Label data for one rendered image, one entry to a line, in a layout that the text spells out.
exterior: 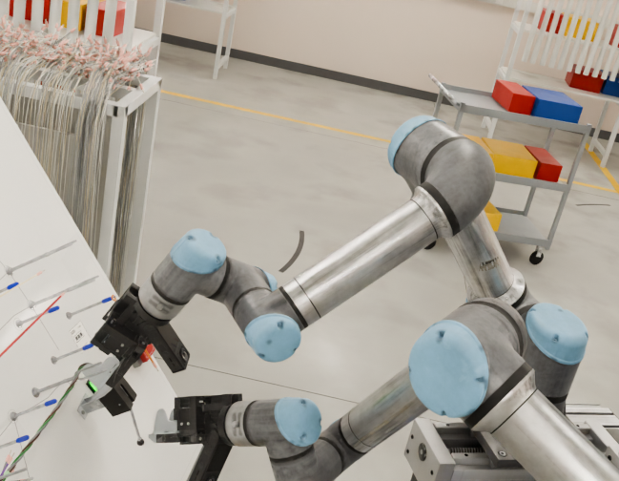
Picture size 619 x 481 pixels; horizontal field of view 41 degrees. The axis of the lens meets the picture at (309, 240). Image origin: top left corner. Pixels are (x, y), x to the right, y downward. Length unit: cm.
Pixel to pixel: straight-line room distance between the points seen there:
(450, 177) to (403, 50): 825
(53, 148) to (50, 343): 76
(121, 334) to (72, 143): 86
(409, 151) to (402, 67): 818
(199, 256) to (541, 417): 55
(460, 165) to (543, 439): 44
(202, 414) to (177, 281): 27
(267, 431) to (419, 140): 53
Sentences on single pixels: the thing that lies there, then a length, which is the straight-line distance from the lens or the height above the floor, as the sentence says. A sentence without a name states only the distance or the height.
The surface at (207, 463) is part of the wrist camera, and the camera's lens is 145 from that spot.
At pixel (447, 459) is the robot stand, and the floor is 112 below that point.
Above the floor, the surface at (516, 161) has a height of 66.
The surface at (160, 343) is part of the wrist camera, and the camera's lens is 141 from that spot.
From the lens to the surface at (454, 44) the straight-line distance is 954.
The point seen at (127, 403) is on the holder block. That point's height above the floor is 114.
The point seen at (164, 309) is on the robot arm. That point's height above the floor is 137.
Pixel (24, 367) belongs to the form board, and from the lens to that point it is 148.
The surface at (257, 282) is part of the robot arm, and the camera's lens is 132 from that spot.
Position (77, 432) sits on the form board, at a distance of 154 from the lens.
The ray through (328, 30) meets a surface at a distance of 952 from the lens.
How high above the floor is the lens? 204
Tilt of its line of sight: 23 degrees down
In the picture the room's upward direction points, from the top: 12 degrees clockwise
